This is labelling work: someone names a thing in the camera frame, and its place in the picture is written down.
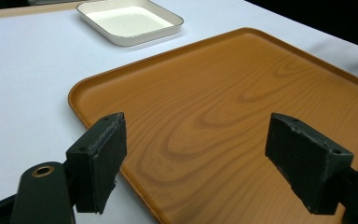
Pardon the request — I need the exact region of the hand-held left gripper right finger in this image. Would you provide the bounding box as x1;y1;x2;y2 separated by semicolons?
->
264;112;354;216

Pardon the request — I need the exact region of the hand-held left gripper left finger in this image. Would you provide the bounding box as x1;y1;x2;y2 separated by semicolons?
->
65;112;128;215

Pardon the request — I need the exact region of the wood-grain brown tray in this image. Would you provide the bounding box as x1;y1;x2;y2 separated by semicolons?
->
67;27;358;224

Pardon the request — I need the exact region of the white square dish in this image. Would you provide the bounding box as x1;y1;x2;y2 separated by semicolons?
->
76;0;185;48

